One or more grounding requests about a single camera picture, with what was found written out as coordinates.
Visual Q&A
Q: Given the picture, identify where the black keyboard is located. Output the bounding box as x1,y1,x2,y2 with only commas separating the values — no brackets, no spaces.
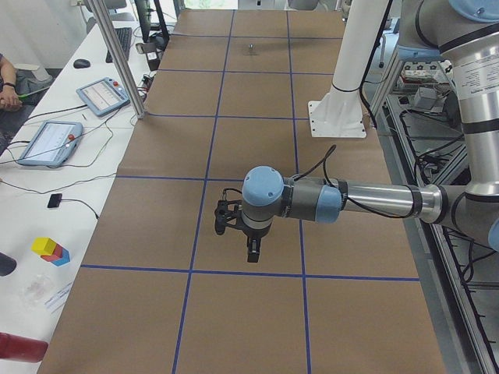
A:
115,27,133,61

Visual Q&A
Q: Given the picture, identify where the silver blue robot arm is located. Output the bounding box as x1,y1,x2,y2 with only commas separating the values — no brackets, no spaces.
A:
239,1,498,263

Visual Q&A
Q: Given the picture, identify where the seated person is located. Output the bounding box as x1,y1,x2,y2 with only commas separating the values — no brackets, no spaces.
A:
1,55,23,153

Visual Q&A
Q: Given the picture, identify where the red cylinder bottle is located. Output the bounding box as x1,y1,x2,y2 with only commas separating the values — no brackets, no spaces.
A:
1,333,48,363

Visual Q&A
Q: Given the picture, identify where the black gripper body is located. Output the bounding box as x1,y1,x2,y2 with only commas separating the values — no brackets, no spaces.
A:
242,228,264,241

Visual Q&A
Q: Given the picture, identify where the red wooden block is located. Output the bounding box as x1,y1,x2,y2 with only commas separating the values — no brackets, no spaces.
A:
41,244,62,262

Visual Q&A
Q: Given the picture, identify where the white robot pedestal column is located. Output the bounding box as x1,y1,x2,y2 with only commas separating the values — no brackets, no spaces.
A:
308,0,391,139

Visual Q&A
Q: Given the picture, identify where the clear plastic bag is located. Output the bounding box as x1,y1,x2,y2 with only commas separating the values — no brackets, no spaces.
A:
19,274,54,308

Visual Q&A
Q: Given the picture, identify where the aluminium frame post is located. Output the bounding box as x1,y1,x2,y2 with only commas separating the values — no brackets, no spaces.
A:
88,0,145,119

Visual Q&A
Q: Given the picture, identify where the small black box device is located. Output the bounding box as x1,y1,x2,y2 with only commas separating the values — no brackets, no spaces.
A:
47,193,62,209

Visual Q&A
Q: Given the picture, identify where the blue wooden block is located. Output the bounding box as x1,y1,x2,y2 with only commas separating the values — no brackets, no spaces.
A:
51,248,70,266

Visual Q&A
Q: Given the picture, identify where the far teach pendant tablet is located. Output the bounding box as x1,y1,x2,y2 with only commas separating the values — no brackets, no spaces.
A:
76,77,129,117

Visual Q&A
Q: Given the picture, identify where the black computer mouse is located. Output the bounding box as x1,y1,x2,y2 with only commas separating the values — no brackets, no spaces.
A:
73,58,91,69

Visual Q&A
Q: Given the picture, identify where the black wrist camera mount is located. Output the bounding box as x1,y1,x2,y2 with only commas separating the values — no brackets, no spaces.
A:
214,188,243,235

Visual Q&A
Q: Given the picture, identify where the near teach pendant tablet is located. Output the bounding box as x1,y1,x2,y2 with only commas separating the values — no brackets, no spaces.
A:
17,121,83,168

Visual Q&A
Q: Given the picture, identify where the teach pendant tablet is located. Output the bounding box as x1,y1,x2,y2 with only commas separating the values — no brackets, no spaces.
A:
17,121,83,168
76,77,129,117

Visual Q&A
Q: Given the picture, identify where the yellow wooden block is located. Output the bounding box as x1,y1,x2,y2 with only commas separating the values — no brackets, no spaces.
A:
31,237,57,256

